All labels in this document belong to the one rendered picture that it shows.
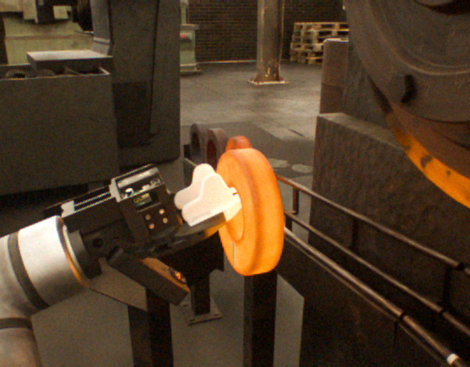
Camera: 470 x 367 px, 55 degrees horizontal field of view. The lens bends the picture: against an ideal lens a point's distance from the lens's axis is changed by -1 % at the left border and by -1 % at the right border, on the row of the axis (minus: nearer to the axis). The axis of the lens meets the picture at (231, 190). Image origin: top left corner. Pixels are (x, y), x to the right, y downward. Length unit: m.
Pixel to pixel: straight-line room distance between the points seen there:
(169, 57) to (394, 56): 2.91
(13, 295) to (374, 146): 0.54
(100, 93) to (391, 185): 2.16
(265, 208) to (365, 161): 0.32
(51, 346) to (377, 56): 1.50
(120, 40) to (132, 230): 2.72
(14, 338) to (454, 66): 0.45
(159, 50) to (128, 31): 0.23
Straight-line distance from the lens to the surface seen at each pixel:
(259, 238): 0.49
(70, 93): 2.67
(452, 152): 0.46
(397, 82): 0.40
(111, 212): 0.50
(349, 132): 0.80
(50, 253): 0.49
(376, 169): 0.74
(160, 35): 3.22
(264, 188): 0.49
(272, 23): 7.43
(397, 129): 0.54
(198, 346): 1.62
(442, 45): 0.39
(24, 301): 0.51
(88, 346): 1.69
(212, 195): 0.51
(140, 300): 0.79
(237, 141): 1.08
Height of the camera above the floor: 1.05
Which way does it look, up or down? 21 degrees down
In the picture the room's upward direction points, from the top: straight up
